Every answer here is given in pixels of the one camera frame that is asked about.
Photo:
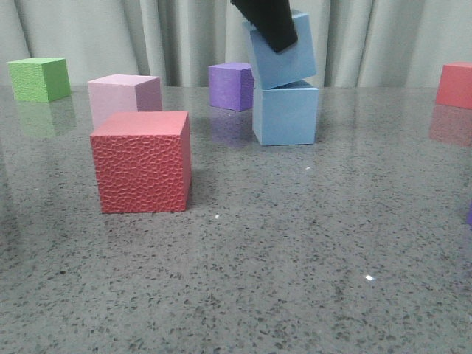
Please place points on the purple foam cube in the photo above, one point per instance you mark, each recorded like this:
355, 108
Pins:
231, 86

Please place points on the textured red foam cube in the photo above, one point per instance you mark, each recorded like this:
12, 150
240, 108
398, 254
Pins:
143, 161

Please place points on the grey-green curtain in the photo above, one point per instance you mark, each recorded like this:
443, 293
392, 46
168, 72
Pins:
356, 43

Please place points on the green foam cube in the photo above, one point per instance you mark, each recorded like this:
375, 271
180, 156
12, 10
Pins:
39, 79

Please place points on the pink foam cube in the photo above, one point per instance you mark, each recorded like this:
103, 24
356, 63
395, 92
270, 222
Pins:
123, 92

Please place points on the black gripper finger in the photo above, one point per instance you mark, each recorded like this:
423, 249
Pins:
272, 18

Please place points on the light blue foam cube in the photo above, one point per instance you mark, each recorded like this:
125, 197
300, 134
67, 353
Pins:
285, 115
272, 69

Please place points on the large purple foam block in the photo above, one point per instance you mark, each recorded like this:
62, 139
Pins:
469, 215

